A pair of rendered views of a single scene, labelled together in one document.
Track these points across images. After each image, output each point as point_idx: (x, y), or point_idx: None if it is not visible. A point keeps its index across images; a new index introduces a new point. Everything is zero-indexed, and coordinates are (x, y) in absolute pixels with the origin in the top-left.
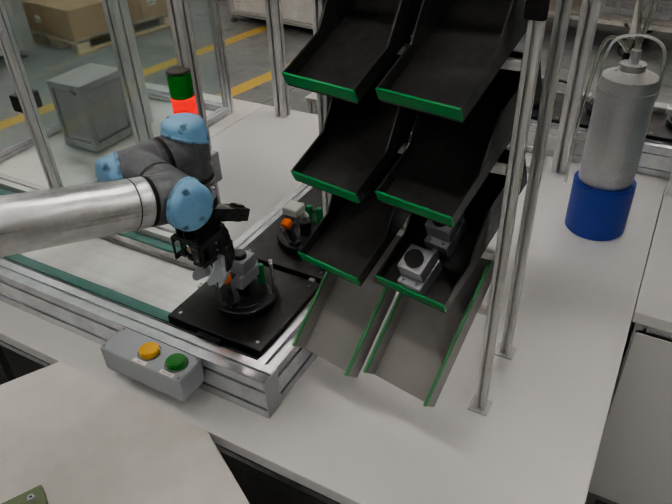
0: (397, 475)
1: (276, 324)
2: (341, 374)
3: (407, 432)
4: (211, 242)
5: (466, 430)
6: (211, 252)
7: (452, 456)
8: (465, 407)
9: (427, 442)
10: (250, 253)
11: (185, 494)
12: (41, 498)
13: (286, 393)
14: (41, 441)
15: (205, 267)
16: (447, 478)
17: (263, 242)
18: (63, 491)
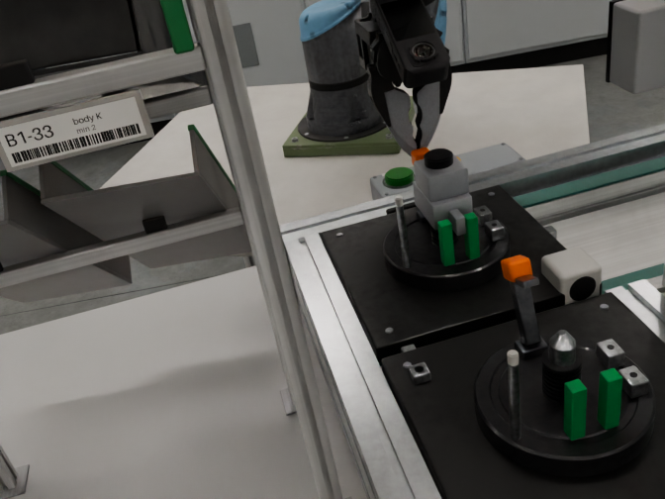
0: (92, 342)
1: (348, 260)
2: (259, 379)
3: (106, 382)
4: (362, 35)
5: (21, 438)
6: (370, 56)
7: (31, 398)
8: (33, 466)
9: (72, 390)
10: (431, 173)
11: (290, 214)
12: (382, 141)
13: (301, 311)
14: None
15: (360, 63)
16: (28, 375)
17: (619, 337)
18: (387, 161)
